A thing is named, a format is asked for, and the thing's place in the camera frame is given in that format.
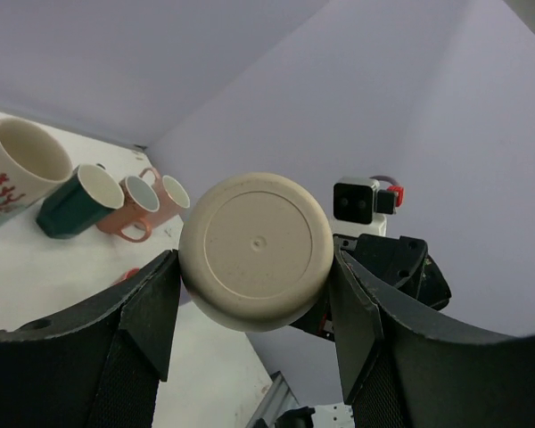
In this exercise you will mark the beige tumbler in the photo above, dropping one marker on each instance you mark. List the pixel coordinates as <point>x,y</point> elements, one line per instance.
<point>255,252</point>

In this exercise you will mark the aluminium rail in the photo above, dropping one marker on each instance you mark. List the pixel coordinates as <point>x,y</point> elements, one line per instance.
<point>280,408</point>

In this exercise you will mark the dark green mug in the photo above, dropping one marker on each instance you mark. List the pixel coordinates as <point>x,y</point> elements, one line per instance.
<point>90,195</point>

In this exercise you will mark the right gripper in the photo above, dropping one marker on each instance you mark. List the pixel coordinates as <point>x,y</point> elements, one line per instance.
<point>403,264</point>

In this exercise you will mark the floral beige mug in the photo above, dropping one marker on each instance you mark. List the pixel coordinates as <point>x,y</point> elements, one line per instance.
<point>32,164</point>

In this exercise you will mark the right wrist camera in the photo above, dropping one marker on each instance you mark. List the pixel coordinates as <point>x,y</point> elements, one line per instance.
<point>361,205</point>

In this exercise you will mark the light pink mug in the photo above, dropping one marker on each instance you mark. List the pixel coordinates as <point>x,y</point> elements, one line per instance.
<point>174,199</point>

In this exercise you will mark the pink tumbler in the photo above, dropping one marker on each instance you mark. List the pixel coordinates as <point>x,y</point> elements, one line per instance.
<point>128,274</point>

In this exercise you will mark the salmon textured mug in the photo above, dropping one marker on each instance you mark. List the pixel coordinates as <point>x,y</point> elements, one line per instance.
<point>140,200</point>

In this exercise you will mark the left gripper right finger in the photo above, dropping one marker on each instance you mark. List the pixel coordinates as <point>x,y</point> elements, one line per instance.
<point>403,364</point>

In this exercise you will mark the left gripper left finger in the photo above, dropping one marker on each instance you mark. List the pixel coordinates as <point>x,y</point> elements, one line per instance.
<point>98,363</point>

